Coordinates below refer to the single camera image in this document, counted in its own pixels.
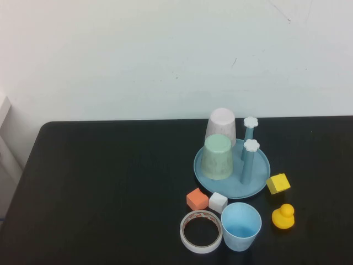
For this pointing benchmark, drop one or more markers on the light blue plastic cup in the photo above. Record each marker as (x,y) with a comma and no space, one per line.
(240,220)

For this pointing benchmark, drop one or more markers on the pale pink plastic cup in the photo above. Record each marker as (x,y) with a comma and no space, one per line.
(222,124)

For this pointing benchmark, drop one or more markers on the pale green plastic cup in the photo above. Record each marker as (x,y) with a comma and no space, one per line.
(216,160)

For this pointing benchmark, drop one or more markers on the blue cup stand with pegs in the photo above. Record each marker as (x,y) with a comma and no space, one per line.
(259,174)

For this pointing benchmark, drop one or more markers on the orange foam cube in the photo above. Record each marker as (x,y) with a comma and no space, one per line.
(196,200)

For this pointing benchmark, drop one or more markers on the white foam cube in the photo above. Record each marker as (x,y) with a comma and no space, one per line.
(218,203)

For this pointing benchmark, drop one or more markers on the yellow foam cube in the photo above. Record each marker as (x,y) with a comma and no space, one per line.
(278,184)

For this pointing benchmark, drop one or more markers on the white tape roll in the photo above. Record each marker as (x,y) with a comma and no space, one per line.
(201,249)

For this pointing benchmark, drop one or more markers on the yellow rubber duck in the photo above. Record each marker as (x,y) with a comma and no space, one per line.
(282,219)

